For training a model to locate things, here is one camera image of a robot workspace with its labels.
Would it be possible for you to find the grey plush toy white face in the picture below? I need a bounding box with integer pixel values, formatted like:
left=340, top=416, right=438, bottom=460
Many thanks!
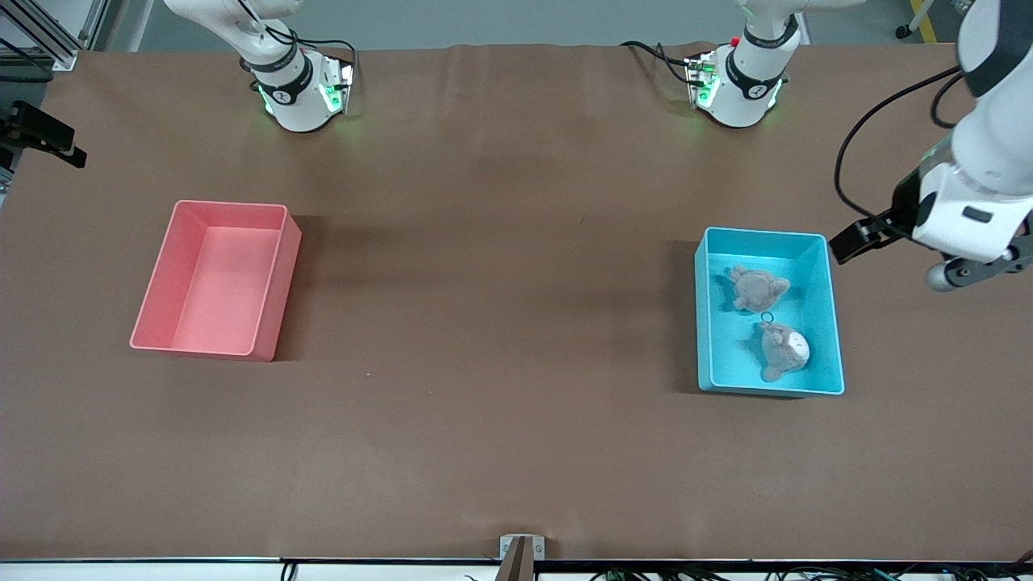
left=757, top=311, right=811, bottom=383

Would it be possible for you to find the blue plastic box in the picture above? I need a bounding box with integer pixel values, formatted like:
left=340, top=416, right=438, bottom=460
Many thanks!
left=694, top=226, right=846, bottom=398

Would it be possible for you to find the pink plastic box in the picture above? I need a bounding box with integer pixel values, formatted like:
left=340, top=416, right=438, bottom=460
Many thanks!
left=129, top=199, right=303, bottom=362

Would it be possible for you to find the grey stand leg black foot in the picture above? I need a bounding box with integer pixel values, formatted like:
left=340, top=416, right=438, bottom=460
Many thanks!
left=894, top=0, right=937, bottom=40

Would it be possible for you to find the brown table cover sheet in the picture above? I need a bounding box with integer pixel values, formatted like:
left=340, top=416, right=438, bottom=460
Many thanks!
left=0, top=42, right=1033, bottom=563

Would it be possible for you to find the white table edge profile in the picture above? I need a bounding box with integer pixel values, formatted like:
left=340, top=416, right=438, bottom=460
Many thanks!
left=0, top=559, right=501, bottom=581

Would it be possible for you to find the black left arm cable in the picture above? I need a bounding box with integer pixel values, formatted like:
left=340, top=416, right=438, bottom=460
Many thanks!
left=834, top=66, right=969, bottom=236

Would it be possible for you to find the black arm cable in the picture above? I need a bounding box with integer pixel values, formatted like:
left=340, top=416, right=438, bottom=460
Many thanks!
left=238, top=0, right=299, bottom=51
left=834, top=66, right=969, bottom=236

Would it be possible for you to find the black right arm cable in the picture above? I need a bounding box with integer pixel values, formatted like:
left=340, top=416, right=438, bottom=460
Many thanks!
left=238, top=0, right=299, bottom=51

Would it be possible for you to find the black right base cable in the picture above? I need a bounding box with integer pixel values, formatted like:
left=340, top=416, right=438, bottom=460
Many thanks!
left=300, top=39, right=360, bottom=82

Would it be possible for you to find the black base cable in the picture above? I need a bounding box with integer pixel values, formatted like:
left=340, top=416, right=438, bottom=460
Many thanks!
left=620, top=39, right=696, bottom=86
left=300, top=39, right=360, bottom=82

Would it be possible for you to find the black left base cable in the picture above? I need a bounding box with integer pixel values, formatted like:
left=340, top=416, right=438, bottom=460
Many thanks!
left=620, top=39, right=696, bottom=86

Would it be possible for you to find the metal table edge bracket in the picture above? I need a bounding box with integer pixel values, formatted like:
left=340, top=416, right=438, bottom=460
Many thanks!
left=499, top=534, right=546, bottom=562

